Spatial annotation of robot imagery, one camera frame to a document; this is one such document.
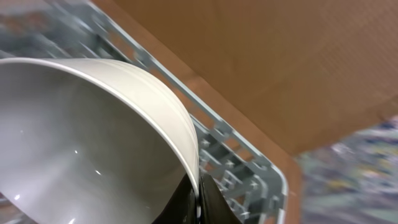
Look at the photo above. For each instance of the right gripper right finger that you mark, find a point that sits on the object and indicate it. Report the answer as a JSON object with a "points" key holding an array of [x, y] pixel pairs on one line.
{"points": [[214, 208]]}

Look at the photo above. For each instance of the grey dishwasher rack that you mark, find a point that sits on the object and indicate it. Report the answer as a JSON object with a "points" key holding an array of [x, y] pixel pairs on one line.
{"points": [[252, 185]]}

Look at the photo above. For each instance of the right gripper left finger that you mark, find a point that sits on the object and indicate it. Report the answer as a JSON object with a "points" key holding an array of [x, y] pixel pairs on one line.
{"points": [[181, 208]]}

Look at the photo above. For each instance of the grey bowl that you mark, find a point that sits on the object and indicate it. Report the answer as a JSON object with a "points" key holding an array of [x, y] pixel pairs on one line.
{"points": [[92, 141]]}

